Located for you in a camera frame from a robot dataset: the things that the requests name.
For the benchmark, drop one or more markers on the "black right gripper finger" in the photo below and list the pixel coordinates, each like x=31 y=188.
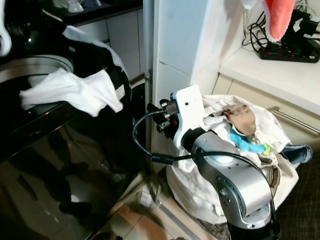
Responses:
x=152 y=108
x=163 y=103

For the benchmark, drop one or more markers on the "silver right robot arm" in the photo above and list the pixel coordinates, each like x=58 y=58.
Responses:
x=237 y=180

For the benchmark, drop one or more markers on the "black glossy washing machine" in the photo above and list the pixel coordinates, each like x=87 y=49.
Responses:
x=60 y=150

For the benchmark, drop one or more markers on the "brown garment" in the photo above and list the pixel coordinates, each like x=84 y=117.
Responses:
x=241 y=119

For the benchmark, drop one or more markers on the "white fabric laundry bag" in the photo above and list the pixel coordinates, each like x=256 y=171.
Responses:
x=195 y=192

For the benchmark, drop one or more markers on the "white cloth garment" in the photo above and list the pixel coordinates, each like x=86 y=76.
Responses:
x=75 y=92

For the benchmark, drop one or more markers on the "light blue garment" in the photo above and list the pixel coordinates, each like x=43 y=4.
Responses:
x=247 y=144

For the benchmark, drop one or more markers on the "beige drawer cabinet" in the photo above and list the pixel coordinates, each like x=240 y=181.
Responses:
x=270 y=75

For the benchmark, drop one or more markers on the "silver washer drum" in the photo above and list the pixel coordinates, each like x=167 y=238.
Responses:
x=30 y=67

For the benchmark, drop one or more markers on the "white ceramic vessel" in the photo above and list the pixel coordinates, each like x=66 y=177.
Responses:
x=75 y=5

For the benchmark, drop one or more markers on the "black power strip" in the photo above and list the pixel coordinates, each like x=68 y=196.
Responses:
x=287 y=52

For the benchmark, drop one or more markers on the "blue denim jeans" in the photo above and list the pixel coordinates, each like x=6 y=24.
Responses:
x=297 y=154

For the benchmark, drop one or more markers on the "orange fluffy towel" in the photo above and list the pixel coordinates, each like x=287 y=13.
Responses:
x=279 y=17

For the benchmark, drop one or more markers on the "dark woven floor mat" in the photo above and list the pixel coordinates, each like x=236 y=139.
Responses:
x=300 y=205

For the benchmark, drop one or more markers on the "black power adapter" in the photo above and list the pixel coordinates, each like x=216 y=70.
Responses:
x=305 y=22

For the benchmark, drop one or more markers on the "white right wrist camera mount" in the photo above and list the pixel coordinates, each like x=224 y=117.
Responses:
x=189 y=107

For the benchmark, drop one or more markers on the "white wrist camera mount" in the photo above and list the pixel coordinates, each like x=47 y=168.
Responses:
x=4 y=40
x=189 y=107

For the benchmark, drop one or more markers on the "grey metal door frame post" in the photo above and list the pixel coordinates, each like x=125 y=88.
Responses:
x=149 y=60

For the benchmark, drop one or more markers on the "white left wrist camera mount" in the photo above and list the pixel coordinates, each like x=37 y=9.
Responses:
x=4 y=40

